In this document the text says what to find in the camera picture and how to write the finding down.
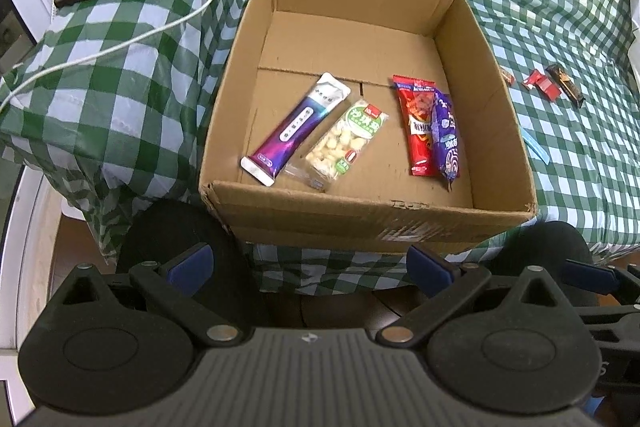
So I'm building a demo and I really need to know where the purple white stick packet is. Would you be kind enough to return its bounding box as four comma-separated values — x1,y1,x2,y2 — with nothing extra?
240,72,351,186

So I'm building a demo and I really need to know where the brown cardboard box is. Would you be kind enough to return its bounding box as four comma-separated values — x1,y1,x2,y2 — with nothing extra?
199,0,539,255

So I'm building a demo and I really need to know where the light blue snack packet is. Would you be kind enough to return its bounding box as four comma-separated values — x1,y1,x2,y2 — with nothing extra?
522,129,551,165

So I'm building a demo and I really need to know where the green label nut packet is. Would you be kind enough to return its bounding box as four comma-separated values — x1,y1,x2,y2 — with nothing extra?
285,99,388,194

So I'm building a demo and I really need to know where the purple swirl snack packet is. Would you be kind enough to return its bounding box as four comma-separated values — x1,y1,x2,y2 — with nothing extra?
432,88,461,192

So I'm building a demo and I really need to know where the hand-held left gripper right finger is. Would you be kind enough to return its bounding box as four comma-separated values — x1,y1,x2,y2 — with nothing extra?
369,246,566,350

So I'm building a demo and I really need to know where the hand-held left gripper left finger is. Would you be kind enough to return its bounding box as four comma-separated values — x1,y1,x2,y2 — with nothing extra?
47,243,253,350

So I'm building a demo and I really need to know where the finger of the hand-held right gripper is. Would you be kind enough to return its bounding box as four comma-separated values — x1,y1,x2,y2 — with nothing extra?
580,304,640,345
560,259,640,303

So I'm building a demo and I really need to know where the red white stick packet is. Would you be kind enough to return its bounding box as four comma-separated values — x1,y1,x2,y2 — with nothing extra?
536,76,563,102

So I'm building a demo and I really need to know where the long red snack packet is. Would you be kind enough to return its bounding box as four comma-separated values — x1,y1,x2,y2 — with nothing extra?
391,74,437,178

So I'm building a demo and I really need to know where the black cracker packet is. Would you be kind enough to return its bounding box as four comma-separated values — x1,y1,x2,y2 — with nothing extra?
545,64,586,108

